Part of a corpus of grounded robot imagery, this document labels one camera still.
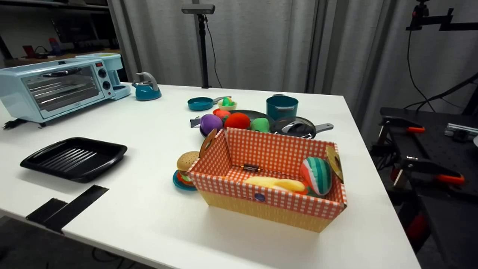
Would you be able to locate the black side table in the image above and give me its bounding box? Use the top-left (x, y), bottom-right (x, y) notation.
top-left (370, 106), bottom-right (478, 269)

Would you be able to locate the red green yellow plush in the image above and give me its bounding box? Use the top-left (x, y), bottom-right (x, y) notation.
top-left (218, 96), bottom-right (237, 111)

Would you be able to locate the light blue toaster oven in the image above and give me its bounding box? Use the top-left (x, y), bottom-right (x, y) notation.
top-left (0, 51), bottom-right (131, 126)

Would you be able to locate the orange checkered cardboard box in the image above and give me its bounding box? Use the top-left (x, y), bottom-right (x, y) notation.
top-left (187, 126), bottom-right (348, 235)

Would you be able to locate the black toaster power cord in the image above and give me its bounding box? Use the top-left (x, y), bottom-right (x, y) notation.
top-left (1, 117), bottom-right (28, 132)

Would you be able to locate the grey curtain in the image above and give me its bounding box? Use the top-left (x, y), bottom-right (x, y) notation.
top-left (106, 0), bottom-right (478, 147)

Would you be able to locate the dark shelf unit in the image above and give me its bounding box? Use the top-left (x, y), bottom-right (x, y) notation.
top-left (0, 0), bottom-right (121, 69)

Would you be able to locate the long black tape strip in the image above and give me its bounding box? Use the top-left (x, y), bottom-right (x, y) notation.
top-left (43, 184), bottom-right (110, 233)

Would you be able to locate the teal toy frying pan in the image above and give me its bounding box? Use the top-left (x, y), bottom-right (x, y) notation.
top-left (187, 94), bottom-right (233, 112)

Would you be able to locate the yellow banana plush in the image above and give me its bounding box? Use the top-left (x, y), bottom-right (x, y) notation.
top-left (243, 175), bottom-right (308, 194)

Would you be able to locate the grey device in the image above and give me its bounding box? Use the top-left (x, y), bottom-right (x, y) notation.
top-left (443, 123), bottom-right (478, 144)

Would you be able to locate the black grill tray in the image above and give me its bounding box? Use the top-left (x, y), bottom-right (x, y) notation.
top-left (19, 136), bottom-right (128, 184)

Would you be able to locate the black camera stand pole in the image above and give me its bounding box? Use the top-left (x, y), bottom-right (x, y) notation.
top-left (179, 3), bottom-right (216, 90)

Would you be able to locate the short black tape strip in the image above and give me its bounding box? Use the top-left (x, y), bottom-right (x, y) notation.
top-left (25, 197), bottom-right (69, 224)

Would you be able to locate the red apple plush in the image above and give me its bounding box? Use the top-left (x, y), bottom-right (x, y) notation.
top-left (224, 112), bottom-right (252, 132)

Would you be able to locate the red strawberry plush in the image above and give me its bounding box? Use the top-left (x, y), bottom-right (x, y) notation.
top-left (212, 108), bottom-right (231, 121)

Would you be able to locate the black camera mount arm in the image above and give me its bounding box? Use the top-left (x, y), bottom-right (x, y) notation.
top-left (405, 0), bottom-right (478, 33)

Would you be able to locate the orange handled black clamp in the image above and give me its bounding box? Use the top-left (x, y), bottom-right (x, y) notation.
top-left (393, 156), bottom-right (467, 188)
top-left (379, 115), bottom-right (427, 139)

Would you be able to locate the teal toy pot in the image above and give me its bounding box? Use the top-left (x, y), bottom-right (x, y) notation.
top-left (264, 93), bottom-right (300, 123)

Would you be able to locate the purple plum plush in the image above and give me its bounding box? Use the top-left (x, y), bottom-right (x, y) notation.
top-left (199, 112), bottom-right (224, 138)

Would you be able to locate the green pear plush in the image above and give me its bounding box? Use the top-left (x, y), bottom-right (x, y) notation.
top-left (249, 117), bottom-right (272, 135)

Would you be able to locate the thin black hanging cable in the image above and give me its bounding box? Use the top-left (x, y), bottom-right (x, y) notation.
top-left (403, 29), bottom-right (478, 112)

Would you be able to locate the burger plush toy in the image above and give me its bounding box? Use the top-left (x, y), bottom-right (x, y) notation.
top-left (175, 150), bottom-right (201, 187)

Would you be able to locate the small teal toy plate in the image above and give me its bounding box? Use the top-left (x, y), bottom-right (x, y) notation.
top-left (172, 171), bottom-right (199, 193)

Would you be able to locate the black toy pot with lid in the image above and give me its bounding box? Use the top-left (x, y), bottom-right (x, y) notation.
top-left (270, 115), bottom-right (334, 141)

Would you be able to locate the teal measuring cup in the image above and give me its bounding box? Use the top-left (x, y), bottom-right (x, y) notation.
top-left (131, 70), bottom-right (163, 103)

